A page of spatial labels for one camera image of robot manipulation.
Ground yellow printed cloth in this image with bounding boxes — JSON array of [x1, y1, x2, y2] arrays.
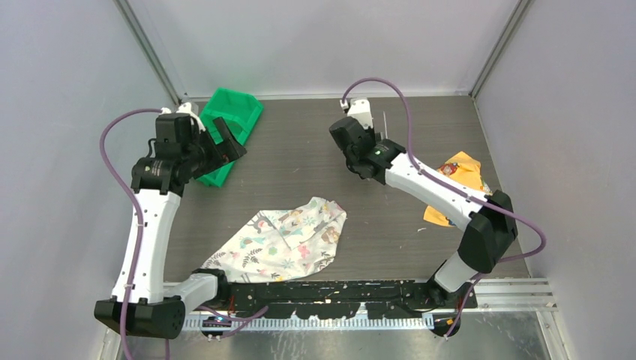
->
[[423, 151, 494, 228]]

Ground aluminium frame rail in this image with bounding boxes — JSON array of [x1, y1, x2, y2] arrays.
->
[[473, 277, 558, 312]]

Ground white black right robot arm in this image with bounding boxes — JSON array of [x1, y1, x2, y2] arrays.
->
[[328, 117, 518, 308]]

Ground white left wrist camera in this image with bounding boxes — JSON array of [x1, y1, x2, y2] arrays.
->
[[160, 102, 207, 132]]

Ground white patterned cloth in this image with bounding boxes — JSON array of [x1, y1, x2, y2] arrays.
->
[[202, 196, 347, 284]]

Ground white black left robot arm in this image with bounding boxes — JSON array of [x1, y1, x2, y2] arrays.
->
[[94, 110, 246, 340]]

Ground white perforated cable spool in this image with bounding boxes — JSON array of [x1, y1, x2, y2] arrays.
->
[[382, 111, 388, 140]]

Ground green plastic divided bin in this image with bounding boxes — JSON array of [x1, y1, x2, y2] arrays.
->
[[192, 87, 265, 189]]

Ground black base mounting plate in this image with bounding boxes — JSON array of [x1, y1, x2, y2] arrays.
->
[[203, 280, 470, 320]]

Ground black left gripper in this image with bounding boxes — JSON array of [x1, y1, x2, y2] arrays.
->
[[183, 117, 246, 179]]

